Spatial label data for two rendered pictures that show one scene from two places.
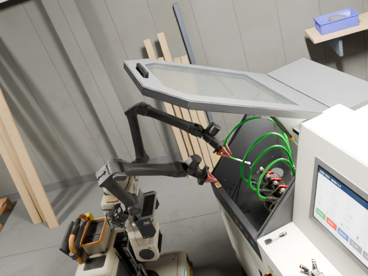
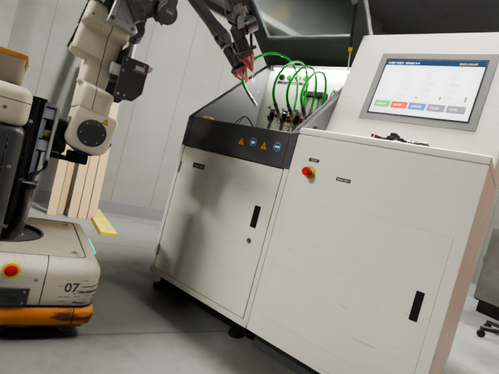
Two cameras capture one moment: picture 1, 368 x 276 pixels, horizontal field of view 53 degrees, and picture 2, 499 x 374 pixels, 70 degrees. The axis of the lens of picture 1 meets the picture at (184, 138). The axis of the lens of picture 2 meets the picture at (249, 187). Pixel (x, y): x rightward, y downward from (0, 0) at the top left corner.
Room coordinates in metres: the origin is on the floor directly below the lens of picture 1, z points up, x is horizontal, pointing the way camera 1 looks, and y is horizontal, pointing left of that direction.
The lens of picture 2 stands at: (0.37, 1.01, 0.74)
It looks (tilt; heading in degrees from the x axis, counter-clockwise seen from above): 2 degrees down; 315
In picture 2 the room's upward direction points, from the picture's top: 15 degrees clockwise
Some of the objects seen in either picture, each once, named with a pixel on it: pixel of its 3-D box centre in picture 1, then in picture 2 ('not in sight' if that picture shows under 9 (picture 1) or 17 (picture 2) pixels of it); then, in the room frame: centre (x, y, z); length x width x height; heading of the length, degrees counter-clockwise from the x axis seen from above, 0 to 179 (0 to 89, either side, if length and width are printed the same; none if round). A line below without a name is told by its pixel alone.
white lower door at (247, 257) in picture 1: (247, 258); (211, 223); (1.70, -0.12, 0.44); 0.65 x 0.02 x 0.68; 9
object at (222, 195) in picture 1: (235, 213); (235, 140); (1.71, -0.14, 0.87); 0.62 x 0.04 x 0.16; 9
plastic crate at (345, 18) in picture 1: (335, 21); not in sight; (3.17, -1.68, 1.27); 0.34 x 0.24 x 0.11; 78
